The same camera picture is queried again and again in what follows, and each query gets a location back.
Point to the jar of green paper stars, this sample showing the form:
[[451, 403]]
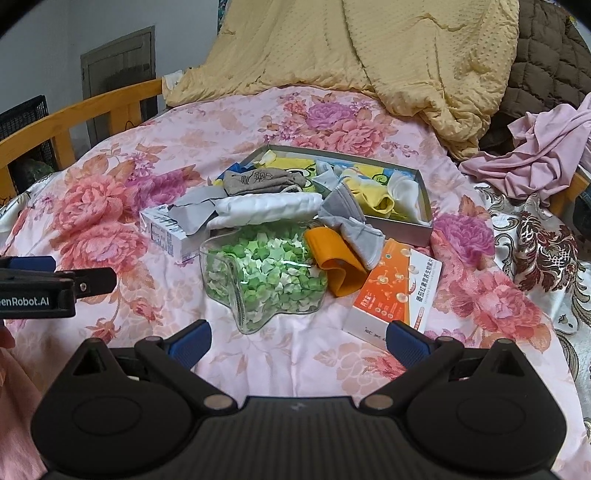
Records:
[[262, 271]]

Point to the cartoon picture box tray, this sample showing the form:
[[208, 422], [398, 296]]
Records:
[[322, 170]]

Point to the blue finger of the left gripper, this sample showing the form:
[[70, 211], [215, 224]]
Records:
[[32, 263]]

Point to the brown quilted jacket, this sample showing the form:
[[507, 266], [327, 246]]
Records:
[[552, 67]]

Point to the white blue small box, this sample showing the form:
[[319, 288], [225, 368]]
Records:
[[164, 232]]

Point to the striped pastel sock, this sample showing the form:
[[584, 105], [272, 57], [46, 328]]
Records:
[[372, 196]]

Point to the grey drawstring pouch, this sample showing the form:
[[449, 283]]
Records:
[[262, 181]]

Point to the pink garment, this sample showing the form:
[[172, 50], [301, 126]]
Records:
[[548, 149]]

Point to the black crate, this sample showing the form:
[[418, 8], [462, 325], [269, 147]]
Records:
[[33, 162]]

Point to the blue denim jeans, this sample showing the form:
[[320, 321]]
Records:
[[582, 210]]

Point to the pink floral bed sheet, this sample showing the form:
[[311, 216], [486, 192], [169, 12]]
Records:
[[88, 217]]

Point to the orange white medicine box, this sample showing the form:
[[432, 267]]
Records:
[[401, 288]]

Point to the brocade patterned bedspread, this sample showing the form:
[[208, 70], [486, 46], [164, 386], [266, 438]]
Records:
[[549, 264]]

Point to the wooden bed rail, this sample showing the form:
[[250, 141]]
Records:
[[121, 106]]

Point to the yellow quilted blanket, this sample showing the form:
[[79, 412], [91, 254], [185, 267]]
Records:
[[447, 62]]

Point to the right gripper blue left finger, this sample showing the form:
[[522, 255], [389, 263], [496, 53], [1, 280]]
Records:
[[169, 361]]

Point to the white folded cloth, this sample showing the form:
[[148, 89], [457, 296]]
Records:
[[257, 209]]

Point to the white cloth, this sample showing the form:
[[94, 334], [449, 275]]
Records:
[[406, 194], [257, 209]]

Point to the grey door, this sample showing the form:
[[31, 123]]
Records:
[[122, 62]]

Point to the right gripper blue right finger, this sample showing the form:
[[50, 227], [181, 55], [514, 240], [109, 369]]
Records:
[[425, 360]]

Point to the grey face mask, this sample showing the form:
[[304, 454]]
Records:
[[342, 213]]

